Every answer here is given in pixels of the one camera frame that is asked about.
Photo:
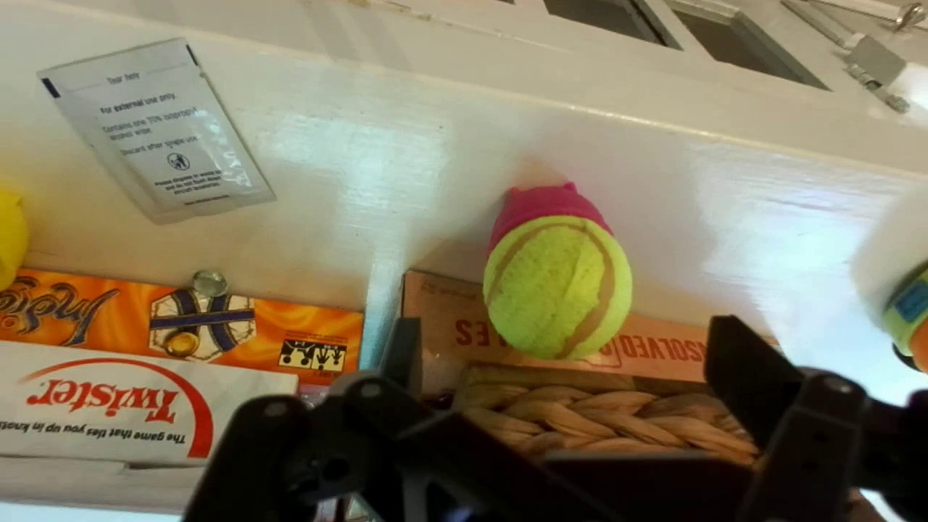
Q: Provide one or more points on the pink cup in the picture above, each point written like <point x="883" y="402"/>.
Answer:
<point x="542" y="200"/>

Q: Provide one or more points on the white paper packet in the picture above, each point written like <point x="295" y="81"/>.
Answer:
<point x="156" y="125"/>

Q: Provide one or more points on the white sideboard cabinet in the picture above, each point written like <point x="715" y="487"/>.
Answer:
<point x="388" y="131"/>

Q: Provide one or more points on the orange board game box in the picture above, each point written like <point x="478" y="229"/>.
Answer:
<point x="178" y="324"/>

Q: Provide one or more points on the Twister game box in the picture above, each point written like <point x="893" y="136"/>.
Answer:
<point x="108" y="408"/>

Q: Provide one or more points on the woven brown basket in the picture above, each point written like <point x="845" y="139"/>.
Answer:
<point x="542" y="412"/>

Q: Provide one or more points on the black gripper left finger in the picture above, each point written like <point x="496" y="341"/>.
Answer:
<point x="281" y="460"/>

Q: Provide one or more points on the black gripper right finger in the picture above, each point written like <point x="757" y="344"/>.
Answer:
<point x="819" y="432"/>

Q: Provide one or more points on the yellow cup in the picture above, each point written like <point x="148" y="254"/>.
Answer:
<point x="13" y="237"/>

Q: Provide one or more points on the orange toy car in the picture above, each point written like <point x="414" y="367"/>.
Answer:
<point x="906" y="316"/>

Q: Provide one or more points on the brown cardboard box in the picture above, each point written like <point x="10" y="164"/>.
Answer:
<point x="455" y="334"/>

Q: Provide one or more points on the yellow-green tennis ball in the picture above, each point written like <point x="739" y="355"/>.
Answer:
<point x="558" y="289"/>

